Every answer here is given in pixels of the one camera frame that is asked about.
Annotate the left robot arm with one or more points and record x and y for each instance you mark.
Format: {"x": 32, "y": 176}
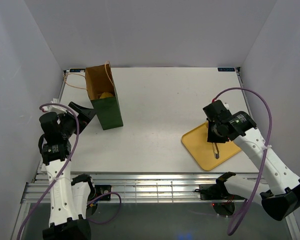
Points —
{"x": 68, "y": 196}

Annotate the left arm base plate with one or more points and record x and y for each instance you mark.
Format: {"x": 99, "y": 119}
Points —
{"x": 99, "y": 189}

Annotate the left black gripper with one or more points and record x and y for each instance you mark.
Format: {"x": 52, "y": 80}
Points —
{"x": 85, "y": 114}

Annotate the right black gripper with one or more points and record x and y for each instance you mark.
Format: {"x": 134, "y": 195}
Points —
{"x": 211, "y": 138}

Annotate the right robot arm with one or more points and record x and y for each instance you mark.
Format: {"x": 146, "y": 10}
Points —
{"x": 280, "y": 196}

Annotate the metal tongs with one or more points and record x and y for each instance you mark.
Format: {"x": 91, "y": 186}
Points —
{"x": 216, "y": 151}

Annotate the orange bagel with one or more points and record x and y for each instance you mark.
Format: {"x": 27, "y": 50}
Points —
{"x": 105, "y": 95}

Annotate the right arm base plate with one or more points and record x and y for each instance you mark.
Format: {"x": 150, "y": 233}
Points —
{"x": 215, "y": 192}

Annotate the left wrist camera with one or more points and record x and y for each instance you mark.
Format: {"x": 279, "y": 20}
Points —
{"x": 52, "y": 106}

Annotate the green paper bag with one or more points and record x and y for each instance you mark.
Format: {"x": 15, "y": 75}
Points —
{"x": 99, "y": 79}

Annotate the aluminium rail frame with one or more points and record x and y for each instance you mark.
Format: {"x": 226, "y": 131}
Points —
{"x": 138, "y": 188}

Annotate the yellow tray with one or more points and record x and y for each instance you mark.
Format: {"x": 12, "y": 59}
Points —
{"x": 195, "y": 141}

